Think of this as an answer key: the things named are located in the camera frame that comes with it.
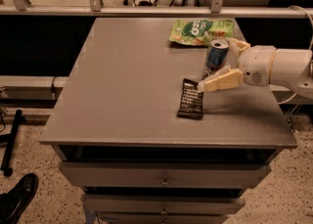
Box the grey drawer cabinet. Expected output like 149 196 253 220
38 17 299 224

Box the black leather shoe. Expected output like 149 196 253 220
0 173 39 224

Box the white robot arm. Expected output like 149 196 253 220
198 37 313 98

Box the bottom grey drawer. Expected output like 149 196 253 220
99 212 227 224

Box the middle grey drawer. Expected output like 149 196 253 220
83 195 246 215

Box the black chair leg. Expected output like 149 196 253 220
0 110 24 177

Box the green chip bag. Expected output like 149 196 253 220
169 19 234 47

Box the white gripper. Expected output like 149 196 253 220
197 38 276 92

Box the top grey drawer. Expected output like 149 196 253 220
61 162 271 189

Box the blue silver redbull can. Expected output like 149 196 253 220
202 37 230 79

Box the grey drawer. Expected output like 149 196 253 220
83 195 246 215
61 162 271 189
99 212 227 224

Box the metal railing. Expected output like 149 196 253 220
0 0 313 18

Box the black rxbar chocolate wrapper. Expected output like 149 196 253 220
177 78 203 120

